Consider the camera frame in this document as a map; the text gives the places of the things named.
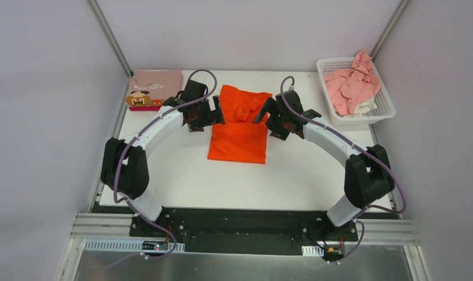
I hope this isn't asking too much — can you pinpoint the orange t shirt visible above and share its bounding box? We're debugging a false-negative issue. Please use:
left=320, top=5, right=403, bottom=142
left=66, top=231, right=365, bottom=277
left=207, top=85, right=272, bottom=164

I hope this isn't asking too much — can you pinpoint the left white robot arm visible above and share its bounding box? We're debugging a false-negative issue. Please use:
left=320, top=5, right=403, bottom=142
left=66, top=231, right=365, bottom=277
left=100, top=80, right=225, bottom=237

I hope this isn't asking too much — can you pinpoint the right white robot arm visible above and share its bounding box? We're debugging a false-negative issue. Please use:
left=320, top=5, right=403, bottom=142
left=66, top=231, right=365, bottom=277
left=253, top=90, right=395, bottom=240

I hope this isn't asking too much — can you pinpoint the folded pink printed t shirt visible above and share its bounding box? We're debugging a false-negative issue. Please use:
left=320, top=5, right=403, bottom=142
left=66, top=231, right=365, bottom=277
left=125, top=70, right=184, bottom=109

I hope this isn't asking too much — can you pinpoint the crumpled pink t shirt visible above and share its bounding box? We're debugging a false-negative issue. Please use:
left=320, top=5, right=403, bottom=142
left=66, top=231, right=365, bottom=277
left=324, top=50, right=381, bottom=117

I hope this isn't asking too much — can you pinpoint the white cloth in basket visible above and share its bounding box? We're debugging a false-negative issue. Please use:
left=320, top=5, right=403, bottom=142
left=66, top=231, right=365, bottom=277
left=352, top=98, right=378, bottom=116

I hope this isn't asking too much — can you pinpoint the white plastic basket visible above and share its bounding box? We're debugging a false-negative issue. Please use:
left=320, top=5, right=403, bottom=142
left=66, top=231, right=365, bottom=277
left=316, top=57, right=396, bottom=126

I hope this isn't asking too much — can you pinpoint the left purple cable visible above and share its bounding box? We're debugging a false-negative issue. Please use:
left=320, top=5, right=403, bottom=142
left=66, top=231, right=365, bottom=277
left=112, top=68, right=218, bottom=261

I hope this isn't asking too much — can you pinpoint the purple cable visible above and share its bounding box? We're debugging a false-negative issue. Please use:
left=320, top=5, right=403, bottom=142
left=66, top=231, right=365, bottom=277
left=112, top=68, right=218, bottom=261
left=280, top=76, right=406, bottom=265

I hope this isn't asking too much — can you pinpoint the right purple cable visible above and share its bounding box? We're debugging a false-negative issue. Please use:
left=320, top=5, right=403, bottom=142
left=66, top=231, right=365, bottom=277
left=280, top=76, right=406, bottom=265

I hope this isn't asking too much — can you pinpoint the black base frame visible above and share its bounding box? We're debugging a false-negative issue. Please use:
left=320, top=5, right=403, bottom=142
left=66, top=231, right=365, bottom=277
left=91, top=201, right=400, bottom=257

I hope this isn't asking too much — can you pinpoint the aluminium frame rail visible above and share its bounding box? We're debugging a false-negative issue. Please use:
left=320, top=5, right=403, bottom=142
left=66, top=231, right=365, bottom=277
left=86, top=0, right=133, bottom=77

